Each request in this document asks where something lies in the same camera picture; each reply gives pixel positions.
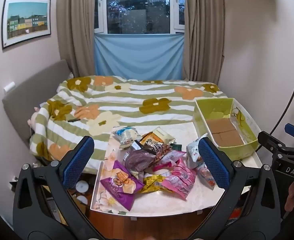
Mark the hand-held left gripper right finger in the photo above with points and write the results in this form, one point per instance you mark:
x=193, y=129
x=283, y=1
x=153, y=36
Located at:
x=214, y=166

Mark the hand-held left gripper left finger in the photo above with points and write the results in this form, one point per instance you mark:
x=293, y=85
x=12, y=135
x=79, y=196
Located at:
x=79, y=166

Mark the red white snack packet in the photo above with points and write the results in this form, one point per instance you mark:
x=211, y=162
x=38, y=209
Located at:
x=204, y=175

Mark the white printed snack packet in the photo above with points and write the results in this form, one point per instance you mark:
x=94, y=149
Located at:
x=193, y=152

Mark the green cardboard box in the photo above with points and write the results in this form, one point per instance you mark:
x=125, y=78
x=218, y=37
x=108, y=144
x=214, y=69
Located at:
x=227, y=135

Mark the pink snack packet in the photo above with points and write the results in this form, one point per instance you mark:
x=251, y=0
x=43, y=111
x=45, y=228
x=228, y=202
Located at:
x=179, y=180

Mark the purple snack packet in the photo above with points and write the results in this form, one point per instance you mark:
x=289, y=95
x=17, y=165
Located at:
x=116, y=185

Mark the dark green snack packet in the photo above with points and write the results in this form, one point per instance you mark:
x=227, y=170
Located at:
x=177, y=147

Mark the magenta snack packet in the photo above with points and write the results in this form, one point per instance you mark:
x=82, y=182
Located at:
x=168, y=164

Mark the red patterned snack packet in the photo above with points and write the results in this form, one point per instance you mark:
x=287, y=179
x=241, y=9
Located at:
x=163, y=152

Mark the white blue snack packet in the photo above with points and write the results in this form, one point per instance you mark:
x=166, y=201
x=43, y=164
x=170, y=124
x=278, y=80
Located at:
x=126, y=135

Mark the dark purple bread packet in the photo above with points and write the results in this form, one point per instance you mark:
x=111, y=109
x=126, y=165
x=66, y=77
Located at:
x=138, y=161

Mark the cream snack packet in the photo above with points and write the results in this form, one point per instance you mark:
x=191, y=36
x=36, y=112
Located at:
x=162, y=135

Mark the yellow snack packet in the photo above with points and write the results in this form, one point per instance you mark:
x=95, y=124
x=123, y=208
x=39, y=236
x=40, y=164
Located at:
x=153, y=182

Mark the brown orange snack packet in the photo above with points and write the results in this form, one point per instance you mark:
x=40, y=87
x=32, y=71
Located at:
x=147, y=141

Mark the white round container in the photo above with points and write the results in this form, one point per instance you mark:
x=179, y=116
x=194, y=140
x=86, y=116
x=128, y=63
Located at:
x=82, y=186
x=82, y=200

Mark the floral striped blanket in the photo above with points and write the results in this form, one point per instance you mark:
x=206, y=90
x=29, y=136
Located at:
x=126, y=97

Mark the grey headboard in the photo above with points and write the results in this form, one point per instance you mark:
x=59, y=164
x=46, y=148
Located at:
x=29, y=92

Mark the beige curtain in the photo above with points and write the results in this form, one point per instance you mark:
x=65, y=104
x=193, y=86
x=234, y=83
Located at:
x=202, y=35
x=74, y=30

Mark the blue cloth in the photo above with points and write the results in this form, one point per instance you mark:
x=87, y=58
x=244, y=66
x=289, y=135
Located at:
x=139, y=55

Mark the window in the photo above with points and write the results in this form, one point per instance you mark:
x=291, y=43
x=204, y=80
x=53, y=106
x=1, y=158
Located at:
x=139, y=7

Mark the white wall outlet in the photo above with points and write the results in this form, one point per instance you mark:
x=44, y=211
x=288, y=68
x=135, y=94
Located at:
x=9, y=86

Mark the framed wall picture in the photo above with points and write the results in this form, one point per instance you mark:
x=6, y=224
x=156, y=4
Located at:
x=26, y=21

